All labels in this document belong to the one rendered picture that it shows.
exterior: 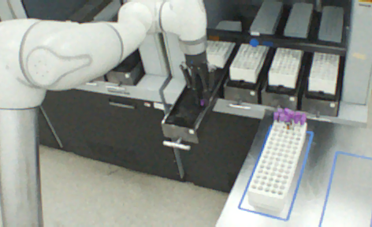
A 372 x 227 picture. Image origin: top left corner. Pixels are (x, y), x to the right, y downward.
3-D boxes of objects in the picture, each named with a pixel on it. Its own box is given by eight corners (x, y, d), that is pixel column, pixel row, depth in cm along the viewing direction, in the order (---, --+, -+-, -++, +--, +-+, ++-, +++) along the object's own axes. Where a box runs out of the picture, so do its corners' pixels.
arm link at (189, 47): (184, 26, 123) (187, 41, 127) (173, 40, 118) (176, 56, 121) (210, 27, 120) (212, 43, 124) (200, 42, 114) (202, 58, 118)
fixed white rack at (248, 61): (249, 42, 165) (248, 30, 161) (271, 44, 161) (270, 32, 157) (230, 81, 146) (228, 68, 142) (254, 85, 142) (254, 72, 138)
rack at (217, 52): (221, 31, 175) (221, 20, 171) (242, 33, 171) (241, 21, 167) (200, 67, 156) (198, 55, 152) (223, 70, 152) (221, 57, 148)
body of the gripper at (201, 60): (210, 43, 123) (213, 66, 129) (187, 42, 127) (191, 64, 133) (202, 56, 118) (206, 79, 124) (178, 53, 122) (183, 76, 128)
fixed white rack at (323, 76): (317, 50, 153) (318, 37, 149) (340, 53, 149) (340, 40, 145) (307, 92, 134) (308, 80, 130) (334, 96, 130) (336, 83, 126)
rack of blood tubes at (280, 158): (276, 130, 120) (276, 117, 116) (305, 136, 116) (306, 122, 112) (247, 203, 101) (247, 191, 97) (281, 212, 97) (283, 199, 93)
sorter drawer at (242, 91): (262, 18, 193) (262, 3, 187) (288, 20, 188) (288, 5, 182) (221, 107, 146) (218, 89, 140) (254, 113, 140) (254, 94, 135)
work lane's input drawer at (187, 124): (221, 39, 183) (220, 24, 177) (248, 42, 178) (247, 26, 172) (159, 145, 136) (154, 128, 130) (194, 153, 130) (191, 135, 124)
